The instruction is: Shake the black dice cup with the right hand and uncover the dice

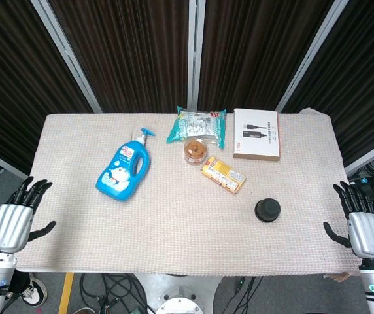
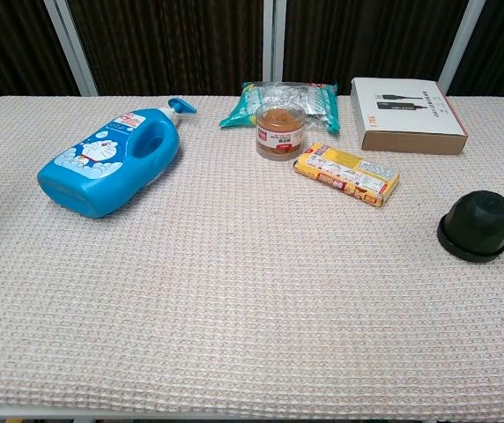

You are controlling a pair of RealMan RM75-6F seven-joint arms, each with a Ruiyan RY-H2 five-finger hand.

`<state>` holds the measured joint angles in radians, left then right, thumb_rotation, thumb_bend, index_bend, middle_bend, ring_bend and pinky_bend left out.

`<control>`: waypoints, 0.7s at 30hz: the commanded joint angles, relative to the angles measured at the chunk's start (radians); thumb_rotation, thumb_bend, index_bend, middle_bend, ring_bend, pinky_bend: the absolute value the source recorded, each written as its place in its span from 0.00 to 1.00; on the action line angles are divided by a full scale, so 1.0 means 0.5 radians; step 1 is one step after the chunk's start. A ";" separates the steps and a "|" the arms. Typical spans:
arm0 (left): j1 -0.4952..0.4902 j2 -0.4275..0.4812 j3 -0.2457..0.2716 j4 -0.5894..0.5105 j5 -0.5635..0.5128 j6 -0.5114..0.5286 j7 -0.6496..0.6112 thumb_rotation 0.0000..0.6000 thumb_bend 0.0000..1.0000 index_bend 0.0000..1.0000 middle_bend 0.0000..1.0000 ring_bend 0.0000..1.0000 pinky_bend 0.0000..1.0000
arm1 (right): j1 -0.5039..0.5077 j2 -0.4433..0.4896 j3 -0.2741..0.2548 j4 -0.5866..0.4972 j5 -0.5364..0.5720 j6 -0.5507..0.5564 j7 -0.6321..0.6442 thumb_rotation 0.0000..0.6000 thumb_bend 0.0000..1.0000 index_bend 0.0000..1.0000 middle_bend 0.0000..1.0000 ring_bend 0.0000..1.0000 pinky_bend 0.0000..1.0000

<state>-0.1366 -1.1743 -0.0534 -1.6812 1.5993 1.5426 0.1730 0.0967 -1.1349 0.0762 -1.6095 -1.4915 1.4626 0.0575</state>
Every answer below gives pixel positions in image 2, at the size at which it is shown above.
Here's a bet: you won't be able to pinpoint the black round lid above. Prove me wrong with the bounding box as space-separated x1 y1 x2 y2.
436 214 504 264

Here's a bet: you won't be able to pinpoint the black dice cup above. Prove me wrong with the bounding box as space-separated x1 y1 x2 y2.
442 189 504 256

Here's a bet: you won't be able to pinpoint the beige waffle tablecloth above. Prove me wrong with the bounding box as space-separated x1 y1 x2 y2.
0 94 504 419

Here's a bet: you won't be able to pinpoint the clear round jar brown contents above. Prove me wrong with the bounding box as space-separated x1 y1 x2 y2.
255 104 307 162

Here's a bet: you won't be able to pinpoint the teal snack bag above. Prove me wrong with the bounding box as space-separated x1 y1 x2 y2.
219 81 340 136

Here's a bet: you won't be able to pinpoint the yellow snack box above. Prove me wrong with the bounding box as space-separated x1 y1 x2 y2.
293 141 401 208

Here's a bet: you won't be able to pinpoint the blue pump bottle with cartoon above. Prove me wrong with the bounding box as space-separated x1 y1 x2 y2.
36 97 198 219

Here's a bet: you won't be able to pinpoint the dark brown curtain panel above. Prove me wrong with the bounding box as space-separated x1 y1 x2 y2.
67 0 265 97
283 0 471 96
448 0 504 97
0 0 79 115

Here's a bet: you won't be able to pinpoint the white partition frame post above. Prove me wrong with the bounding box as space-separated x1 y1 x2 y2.
437 0 487 89
43 0 100 97
262 0 288 84

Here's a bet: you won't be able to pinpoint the white cardboard cable box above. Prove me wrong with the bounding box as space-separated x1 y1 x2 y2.
350 77 470 156

